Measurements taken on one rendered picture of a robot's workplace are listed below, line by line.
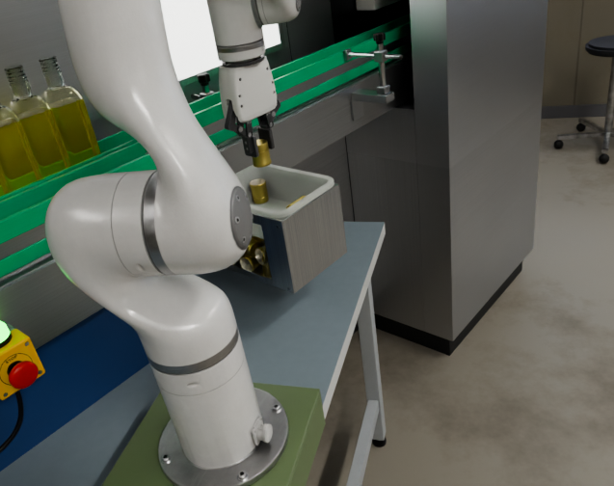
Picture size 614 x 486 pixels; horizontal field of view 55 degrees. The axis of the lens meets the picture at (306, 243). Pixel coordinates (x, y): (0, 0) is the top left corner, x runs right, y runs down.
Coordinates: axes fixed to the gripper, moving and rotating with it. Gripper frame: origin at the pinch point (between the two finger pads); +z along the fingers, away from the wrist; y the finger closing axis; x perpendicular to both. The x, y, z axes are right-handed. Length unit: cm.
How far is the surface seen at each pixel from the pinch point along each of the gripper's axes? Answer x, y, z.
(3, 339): 0, 54, 10
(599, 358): 38, -101, 111
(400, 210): -19, -72, 53
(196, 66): -35.1, -16.1, -7.9
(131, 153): -15.8, 17.4, -1.9
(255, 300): -4.7, 5.0, 35.3
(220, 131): -18.4, -5.9, 2.5
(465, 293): -2, -82, 86
